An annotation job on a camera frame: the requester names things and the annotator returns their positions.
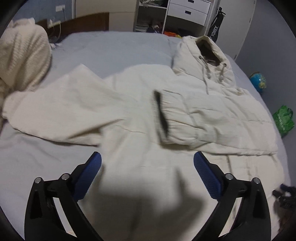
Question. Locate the orange yellow toy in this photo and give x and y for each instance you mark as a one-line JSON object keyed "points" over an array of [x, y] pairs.
{"points": [[172, 34]]}

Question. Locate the white door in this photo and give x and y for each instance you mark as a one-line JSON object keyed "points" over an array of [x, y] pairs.
{"points": [[235, 25]]}

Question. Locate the white drawer shelf unit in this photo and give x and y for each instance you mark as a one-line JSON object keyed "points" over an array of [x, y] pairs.
{"points": [[190, 17]]}

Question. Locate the beige wardrobe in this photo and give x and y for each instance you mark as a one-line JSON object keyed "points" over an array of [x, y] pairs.
{"points": [[121, 12]]}

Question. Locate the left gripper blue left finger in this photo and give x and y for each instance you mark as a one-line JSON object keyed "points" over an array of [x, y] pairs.
{"points": [[42, 221]]}

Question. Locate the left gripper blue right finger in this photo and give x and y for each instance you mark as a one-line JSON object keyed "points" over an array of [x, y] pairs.
{"points": [[252, 221]]}

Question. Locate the white hooded puffer jacket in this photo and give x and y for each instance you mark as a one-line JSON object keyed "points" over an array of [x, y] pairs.
{"points": [[196, 106]]}

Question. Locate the cream waffle blanket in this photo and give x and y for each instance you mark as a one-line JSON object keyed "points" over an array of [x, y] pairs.
{"points": [[25, 56]]}

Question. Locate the green shopping bag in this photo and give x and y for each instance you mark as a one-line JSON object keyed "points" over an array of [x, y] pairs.
{"points": [[283, 119]]}

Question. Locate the blue globe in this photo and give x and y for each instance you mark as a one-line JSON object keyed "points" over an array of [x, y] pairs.
{"points": [[258, 81]]}

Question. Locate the black Yonex racket bag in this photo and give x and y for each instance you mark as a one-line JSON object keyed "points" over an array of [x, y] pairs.
{"points": [[216, 24]]}

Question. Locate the dark wooden headboard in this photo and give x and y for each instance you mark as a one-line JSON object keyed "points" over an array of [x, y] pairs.
{"points": [[88, 23]]}

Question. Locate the white wall socket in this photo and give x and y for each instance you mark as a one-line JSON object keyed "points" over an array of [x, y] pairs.
{"points": [[60, 8]]}

